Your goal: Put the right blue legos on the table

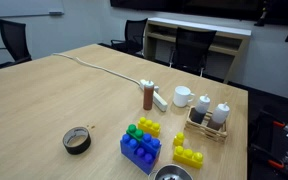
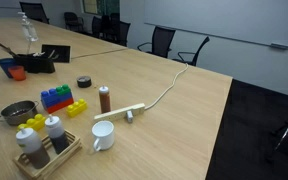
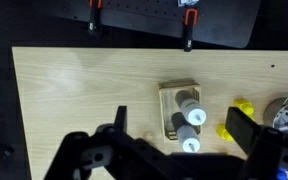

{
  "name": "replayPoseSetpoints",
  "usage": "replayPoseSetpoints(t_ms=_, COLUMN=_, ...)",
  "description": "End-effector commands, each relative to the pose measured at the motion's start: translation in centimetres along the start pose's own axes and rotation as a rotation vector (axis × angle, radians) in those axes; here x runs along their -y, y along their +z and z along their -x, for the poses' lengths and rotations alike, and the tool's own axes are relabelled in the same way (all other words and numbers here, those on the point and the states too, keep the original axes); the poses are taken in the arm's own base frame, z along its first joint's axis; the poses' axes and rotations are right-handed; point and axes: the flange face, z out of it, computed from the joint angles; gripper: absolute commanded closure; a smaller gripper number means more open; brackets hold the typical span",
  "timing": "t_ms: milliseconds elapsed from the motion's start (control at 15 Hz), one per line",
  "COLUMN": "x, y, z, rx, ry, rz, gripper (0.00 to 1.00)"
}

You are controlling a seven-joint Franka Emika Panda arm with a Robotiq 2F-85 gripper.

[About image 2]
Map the yellow lego block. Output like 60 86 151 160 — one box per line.
66 99 87 117
17 114 46 131

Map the black tape roll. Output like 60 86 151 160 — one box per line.
77 76 92 88

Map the whiteboard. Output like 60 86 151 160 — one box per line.
144 0 288 46

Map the yellow lego block left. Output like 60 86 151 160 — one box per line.
17 114 46 131

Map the black office chair angled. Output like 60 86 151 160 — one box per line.
172 36 210 66

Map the steel pot with handles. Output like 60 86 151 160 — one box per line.
0 100 39 126

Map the clear soap dispenser bottle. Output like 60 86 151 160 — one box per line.
19 12 38 42

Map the yellow lego block right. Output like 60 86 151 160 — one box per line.
66 99 87 117

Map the black office chair far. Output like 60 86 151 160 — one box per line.
101 13 130 46

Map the white mug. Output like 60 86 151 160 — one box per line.
92 120 114 151

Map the black office chair left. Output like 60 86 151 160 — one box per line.
64 12 84 31

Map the wooden crate tray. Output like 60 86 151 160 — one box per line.
12 129 83 180

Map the white plug adapter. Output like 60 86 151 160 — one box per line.
127 110 133 123

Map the orange plastic cup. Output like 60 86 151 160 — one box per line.
8 66 26 81

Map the black office chair near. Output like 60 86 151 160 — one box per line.
137 26 175 58

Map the whiteboard eraser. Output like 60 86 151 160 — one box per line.
270 43 288 50

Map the black utensil bin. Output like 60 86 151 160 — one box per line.
14 54 55 73

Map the black chair top left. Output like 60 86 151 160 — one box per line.
20 2 49 24

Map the red lego base block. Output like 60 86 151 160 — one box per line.
46 98 74 114

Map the brown sauce squeeze bottle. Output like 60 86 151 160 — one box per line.
99 86 111 113

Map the sauce bottle in tray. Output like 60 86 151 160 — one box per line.
45 115 69 154
16 128 50 169

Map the rear sauce bottle in tray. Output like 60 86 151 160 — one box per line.
45 115 69 154

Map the cream power strip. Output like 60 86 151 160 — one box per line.
94 103 145 121

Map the black tablet stand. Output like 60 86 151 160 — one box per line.
42 44 71 63

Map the front sauce bottle in tray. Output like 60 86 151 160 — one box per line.
16 128 50 169

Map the blue lego block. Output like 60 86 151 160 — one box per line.
40 88 58 109
47 92 73 107

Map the blue plastic cup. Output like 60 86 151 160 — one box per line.
0 58 16 78

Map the black office chair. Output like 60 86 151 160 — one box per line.
64 12 84 31
137 26 175 58
101 13 130 46

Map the green lego block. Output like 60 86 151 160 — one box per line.
56 84 71 96

